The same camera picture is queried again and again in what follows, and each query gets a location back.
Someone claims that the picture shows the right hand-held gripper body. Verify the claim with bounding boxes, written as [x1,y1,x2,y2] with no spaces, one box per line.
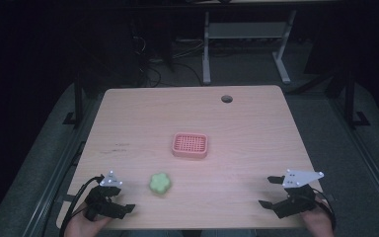
[275,168,326,220]

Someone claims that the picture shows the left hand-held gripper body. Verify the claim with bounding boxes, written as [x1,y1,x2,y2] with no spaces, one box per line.
[84,169,124,222]

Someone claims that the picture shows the green flower-shaped soap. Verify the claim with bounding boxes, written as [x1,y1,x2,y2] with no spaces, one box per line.
[148,171,173,196]

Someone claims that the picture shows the pink soap dish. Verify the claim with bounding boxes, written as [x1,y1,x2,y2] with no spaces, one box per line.
[171,131,209,160]

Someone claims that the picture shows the person's left hand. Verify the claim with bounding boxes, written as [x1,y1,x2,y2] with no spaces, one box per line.
[63,202,114,237]

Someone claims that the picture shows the person's right hand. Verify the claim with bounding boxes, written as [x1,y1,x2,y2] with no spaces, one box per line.
[299,197,338,237]

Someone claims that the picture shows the black metal stand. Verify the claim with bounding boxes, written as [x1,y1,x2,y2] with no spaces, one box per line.
[62,70,87,127]
[343,67,371,128]

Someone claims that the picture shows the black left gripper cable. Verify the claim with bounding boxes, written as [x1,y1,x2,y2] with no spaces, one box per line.
[58,176,105,237]

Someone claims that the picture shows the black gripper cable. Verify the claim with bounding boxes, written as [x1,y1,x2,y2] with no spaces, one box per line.
[312,188,338,231]
[58,176,105,237]

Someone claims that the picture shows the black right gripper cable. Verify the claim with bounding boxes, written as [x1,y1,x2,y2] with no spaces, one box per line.
[312,188,338,231]

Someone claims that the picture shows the black floor cables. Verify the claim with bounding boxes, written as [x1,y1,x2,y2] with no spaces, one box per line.
[129,34,208,88]

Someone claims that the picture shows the white metal desk frame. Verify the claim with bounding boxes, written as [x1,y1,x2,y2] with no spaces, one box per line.
[202,9,298,86]

